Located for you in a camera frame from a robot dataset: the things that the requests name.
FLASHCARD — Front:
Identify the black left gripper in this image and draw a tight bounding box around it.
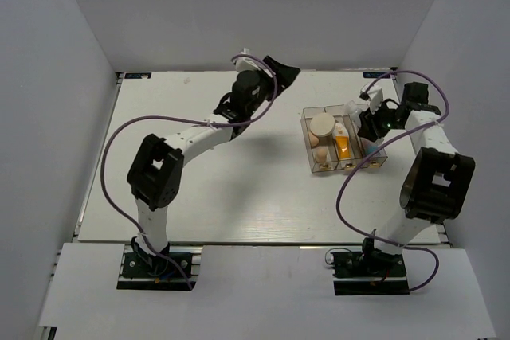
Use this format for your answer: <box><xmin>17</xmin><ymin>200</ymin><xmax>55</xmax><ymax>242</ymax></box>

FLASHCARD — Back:
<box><xmin>247</xmin><ymin>56</ymin><xmax>301</xmax><ymax>115</ymax></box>

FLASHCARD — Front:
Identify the white frosted cream jar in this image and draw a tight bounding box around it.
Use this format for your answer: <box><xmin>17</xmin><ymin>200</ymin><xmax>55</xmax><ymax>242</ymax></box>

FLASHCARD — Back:
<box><xmin>343</xmin><ymin>100</ymin><xmax>368</xmax><ymax>125</ymax></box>

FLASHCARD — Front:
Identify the orange sunscreen tube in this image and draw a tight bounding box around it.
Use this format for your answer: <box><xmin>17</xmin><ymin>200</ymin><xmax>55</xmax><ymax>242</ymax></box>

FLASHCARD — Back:
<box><xmin>335</xmin><ymin>137</ymin><xmax>351</xmax><ymax>160</ymax></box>

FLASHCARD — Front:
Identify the round beige powder puff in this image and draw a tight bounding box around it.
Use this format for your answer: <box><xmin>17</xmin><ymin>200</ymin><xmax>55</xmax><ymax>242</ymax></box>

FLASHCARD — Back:
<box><xmin>309</xmin><ymin>112</ymin><xmax>336</xmax><ymax>138</ymax></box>

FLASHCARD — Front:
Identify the round peach makeup sponge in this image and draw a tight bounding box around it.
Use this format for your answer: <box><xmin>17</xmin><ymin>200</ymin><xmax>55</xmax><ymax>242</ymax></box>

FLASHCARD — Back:
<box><xmin>315</xmin><ymin>147</ymin><xmax>328</xmax><ymax>164</ymax></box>

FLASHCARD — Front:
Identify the white pink teal spray bottle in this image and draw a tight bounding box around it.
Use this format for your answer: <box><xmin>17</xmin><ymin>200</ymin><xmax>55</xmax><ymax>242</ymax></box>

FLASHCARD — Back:
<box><xmin>359</xmin><ymin>137</ymin><xmax>379</xmax><ymax>157</ymax></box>

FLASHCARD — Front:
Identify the white oval sunscreen bottle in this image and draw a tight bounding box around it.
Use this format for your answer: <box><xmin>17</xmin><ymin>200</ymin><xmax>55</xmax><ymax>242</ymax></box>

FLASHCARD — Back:
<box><xmin>332</xmin><ymin>122</ymin><xmax>349</xmax><ymax>138</ymax></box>

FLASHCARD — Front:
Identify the gourd-shaped peach makeup sponge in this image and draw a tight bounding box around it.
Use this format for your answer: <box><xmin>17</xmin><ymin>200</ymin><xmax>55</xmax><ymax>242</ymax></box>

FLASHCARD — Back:
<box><xmin>309</xmin><ymin>134</ymin><xmax>319</xmax><ymax>147</ymax></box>

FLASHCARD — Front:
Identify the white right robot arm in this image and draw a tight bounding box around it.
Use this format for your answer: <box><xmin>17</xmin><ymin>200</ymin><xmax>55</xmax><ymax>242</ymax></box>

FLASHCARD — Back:
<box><xmin>358</xmin><ymin>82</ymin><xmax>475</xmax><ymax>276</ymax></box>

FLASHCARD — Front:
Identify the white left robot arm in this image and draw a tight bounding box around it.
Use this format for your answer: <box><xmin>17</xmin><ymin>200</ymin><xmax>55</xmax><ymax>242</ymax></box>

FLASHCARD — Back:
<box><xmin>127</xmin><ymin>56</ymin><xmax>300</xmax><ymax>276</ymax></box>

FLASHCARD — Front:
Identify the clear three-compartment organizer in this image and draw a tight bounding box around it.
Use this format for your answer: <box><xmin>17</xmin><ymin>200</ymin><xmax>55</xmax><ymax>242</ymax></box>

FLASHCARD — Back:
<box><xmin>300</xmin><ymin>101</ymin><xmax>387</xmax><ymax>173</ymax></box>

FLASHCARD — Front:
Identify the blue table corner sticker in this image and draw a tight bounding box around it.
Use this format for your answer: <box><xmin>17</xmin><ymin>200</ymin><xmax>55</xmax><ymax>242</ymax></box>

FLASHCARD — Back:
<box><xmin>362</xmin><ymin>72</ymin><xmax>390</xmax><ymax>79</ymax></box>

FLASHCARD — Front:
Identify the left blue corner sticker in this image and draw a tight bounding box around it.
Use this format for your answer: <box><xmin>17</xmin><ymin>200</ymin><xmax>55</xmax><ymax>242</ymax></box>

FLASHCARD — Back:
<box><xmin>124</xmin><ymin>72</ymin><xmax>152</xmax><ymax>80</ymax></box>

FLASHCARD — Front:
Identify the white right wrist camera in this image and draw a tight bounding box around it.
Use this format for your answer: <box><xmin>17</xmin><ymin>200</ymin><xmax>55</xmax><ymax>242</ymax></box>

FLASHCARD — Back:
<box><xmin>359</xmin><ymin>84</ymin><xmax>383</xmax><ymax>114</ymax></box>

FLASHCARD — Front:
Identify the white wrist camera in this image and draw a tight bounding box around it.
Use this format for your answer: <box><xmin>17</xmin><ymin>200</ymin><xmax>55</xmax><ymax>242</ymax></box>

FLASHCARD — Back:
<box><xmin>231</xmin><ymin>48</ymin><xmax>260</xmax><ymax>73</ymax></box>
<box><xmin>359</xmin><ymin>84</ymin><xmax>383</xmax><ymax>114</ymax></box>

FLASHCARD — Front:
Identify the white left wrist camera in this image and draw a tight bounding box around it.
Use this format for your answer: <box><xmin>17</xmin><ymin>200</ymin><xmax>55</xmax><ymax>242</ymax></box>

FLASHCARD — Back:
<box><xmin>231</xmin><ymin>48</ymin><xmax>260</xmax><ymax>73</ymax></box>

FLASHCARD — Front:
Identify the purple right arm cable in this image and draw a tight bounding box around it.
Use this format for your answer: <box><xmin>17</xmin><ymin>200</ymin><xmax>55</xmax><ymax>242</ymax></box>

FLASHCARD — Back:
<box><xmin>324</xmin><ymin>69</ymin><xmax>452</xmax><ymax>292</ymax></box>

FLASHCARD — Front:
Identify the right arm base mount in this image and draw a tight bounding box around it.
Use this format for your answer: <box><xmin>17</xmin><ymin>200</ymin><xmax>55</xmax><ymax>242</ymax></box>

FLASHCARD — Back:
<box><xmin>324</xmin><ymin>247</ymin><xmax>410</xmax><ymax>296</ymax></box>

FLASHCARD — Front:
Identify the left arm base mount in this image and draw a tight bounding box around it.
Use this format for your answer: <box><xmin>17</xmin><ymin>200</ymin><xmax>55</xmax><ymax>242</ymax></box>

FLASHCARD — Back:
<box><xmin>116</xmin><ymin>246</ymin><xmax>202</xmax><ymax>291</ymax></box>

